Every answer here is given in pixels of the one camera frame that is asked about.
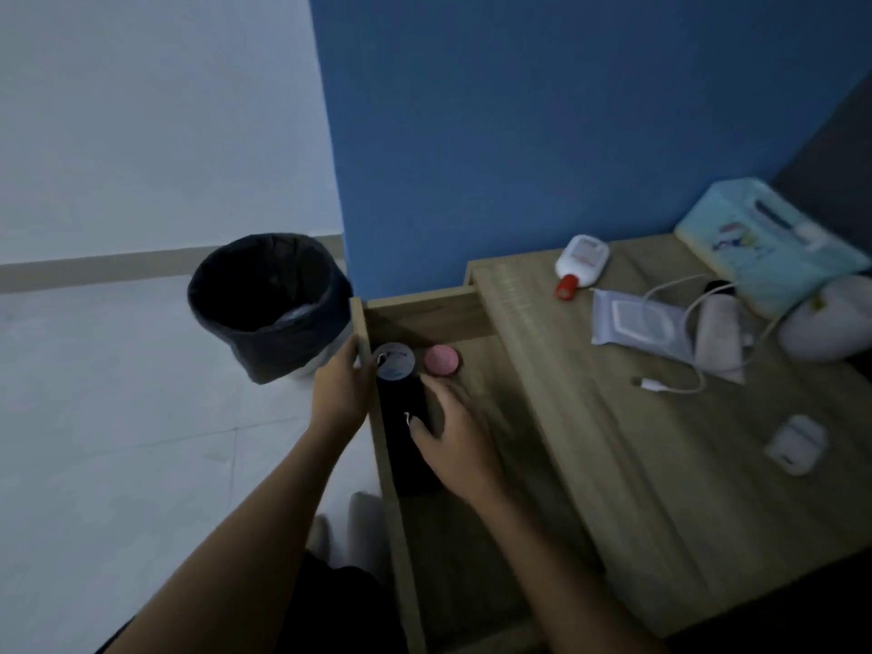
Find person's right hand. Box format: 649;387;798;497
406;372;505;505

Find pale blue wet wipes pack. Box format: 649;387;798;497
590;289;697;366

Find person's black trousers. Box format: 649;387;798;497
94;550;410;654

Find person's left forearm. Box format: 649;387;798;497
102;428;362;654

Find person's right forearm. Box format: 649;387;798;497
470;482;669;654

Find white cup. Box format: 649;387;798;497
776;273;872;364

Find black lined trash bin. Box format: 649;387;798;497
187;232;354;386

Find black phone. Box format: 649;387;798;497
376;377;445;500

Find white bottle with red cap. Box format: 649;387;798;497
553;234;611;302

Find person's left hand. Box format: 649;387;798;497
310;332;377;447

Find white tube with black cap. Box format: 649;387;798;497
693;280;748;386

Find round blue cream jar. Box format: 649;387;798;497
371;342;417;383

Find white charger adapter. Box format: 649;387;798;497
762;414;829;478

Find round pink jar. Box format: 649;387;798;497
423;344;461;378

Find light blue tissue box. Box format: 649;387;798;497
674;176;872;321

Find white charging cable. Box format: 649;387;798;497
629;273;785;396

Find wooden nightstand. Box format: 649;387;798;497
348;231;872;654

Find person's grey socks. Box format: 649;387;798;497
306;491;391;581

